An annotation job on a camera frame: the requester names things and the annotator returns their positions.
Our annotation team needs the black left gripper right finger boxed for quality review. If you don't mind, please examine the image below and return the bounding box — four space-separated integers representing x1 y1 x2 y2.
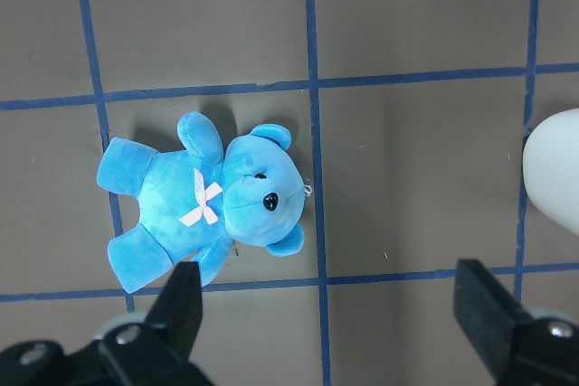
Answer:
453 259 578 385

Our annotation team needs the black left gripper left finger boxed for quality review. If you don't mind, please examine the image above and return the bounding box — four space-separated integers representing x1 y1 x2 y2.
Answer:
1 262 212 385

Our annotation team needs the white plastic trash can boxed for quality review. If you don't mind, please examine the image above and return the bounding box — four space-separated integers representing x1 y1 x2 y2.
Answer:
523 108 578 235

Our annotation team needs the blue plush teddy bear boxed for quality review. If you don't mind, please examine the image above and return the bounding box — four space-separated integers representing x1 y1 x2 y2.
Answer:
96 112 308 293

